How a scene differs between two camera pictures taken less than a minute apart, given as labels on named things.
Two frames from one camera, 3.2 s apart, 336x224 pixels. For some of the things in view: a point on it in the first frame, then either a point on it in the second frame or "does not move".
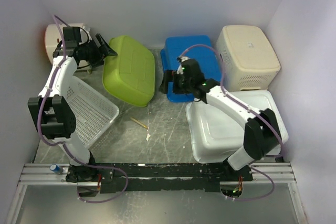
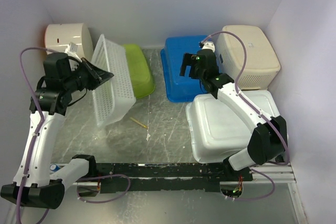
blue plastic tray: [197, 48] does not move
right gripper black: [169, 76] -> [190, 60]
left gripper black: [102, 54] -> [98, 77]
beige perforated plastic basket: [250, 62] does not move
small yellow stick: [138, 122] does not move
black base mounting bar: [131, 177] does not move
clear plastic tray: [94, 110] -> [114, 97]
